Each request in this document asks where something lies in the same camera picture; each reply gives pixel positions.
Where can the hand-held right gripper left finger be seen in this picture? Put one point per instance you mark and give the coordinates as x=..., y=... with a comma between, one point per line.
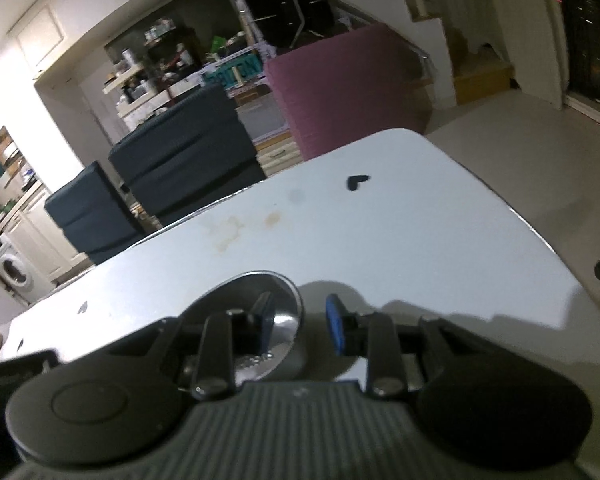
x=264, y=325

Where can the cream curtain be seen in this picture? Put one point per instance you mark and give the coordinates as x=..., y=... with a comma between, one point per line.
x=532, y=30

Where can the black vest with white trim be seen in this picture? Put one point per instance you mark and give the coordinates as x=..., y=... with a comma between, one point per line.
x=280, y=0

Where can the round steel bowl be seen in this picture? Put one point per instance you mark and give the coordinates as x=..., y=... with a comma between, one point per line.
x=285, y=320

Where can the staircase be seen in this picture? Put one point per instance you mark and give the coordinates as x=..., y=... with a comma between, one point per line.
x=460, y=50

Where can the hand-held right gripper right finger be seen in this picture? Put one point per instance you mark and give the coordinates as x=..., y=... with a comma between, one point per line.
x=334, y=325

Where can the teal sign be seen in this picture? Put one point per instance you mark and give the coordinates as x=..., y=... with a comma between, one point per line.
x=235, y=72

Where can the white cabinet door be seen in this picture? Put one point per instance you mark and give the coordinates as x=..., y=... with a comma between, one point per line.
x=35, y=40

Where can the dark blue chair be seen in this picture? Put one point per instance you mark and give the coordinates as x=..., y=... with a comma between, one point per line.
x=92, y=215
x=185, y=155

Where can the white shelf cart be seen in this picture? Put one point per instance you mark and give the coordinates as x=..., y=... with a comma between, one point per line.
x=130, y=92

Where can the white washing machine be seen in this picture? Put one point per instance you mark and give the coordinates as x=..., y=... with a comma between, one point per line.
x=11, y=270

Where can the dark glass door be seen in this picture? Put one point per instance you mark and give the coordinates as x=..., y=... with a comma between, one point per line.
x=582, y=35

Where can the white lower kitchen cabinets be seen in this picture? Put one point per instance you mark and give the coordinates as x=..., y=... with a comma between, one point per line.
x=40, y=235

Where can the green plastic bag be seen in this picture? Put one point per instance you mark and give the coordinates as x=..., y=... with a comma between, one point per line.
x=219, y=45

